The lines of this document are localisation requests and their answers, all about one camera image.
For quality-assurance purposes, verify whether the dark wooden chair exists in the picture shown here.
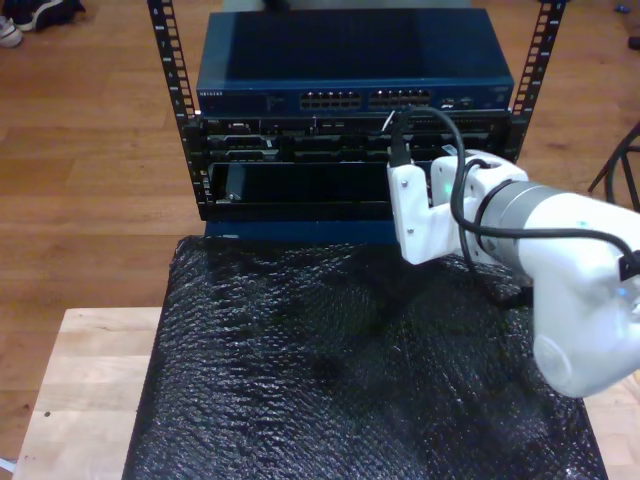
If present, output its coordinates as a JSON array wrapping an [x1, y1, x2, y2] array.
[[587, 119, 640, 209]]

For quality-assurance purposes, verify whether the black rack server unit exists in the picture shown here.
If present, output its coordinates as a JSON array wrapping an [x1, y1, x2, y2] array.
[[182, 113, 526, 165]]

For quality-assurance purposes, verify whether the black bubble mat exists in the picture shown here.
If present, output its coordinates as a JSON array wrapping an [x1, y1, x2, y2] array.
[[122, 235, 609, 480]]

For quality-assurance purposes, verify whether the dark shoe with white stripe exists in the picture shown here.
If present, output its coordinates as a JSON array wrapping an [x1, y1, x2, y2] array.
[[10, 0, 87, 32]]

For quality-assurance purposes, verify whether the arm dark camera cable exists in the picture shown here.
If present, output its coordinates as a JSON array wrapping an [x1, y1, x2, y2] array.
[[383, 105, 640, 281]]

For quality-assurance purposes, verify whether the black perforated rack post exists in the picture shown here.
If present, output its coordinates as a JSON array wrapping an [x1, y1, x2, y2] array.
[[146, 0, 211, 221], [499, 0, 570, 166]]

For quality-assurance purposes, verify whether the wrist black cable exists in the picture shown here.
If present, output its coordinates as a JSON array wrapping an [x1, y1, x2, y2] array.
[[459, 157, 536, 310]]

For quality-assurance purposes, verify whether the blue network switch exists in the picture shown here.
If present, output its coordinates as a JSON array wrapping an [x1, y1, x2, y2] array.
[[195, 8, 516, 117]]

